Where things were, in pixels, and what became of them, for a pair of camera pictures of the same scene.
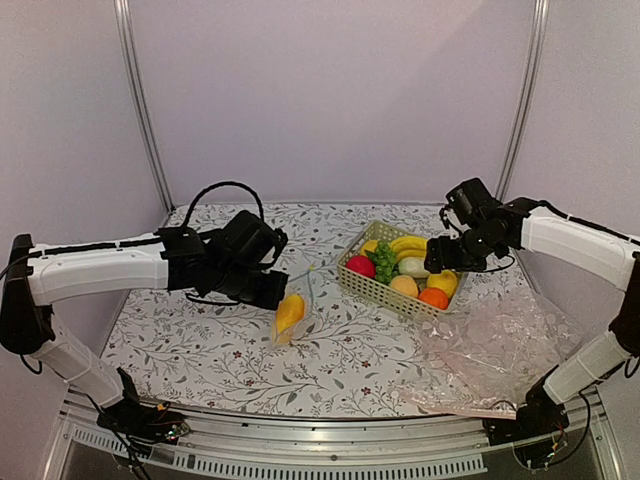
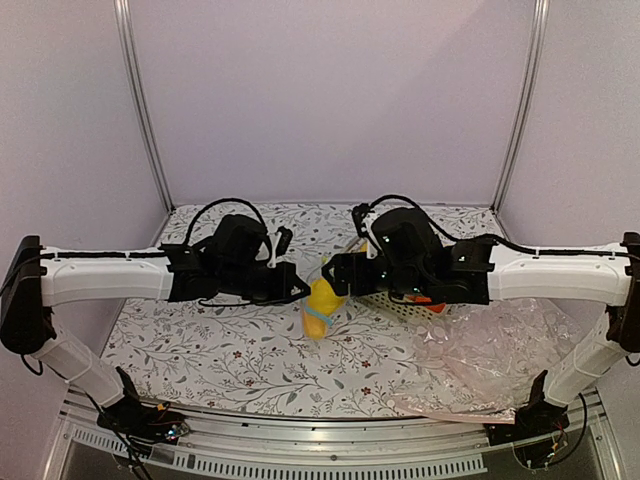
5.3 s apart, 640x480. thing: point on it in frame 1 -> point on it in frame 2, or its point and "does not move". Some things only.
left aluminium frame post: x=124 y=27 does not move
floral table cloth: x=211 y=354 does not move
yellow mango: x=289 y=311 -> x=322 y=300
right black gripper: x=441 y=259 -> x=341 y=261
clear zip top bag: x=290 y=315 -> x=322 y=305
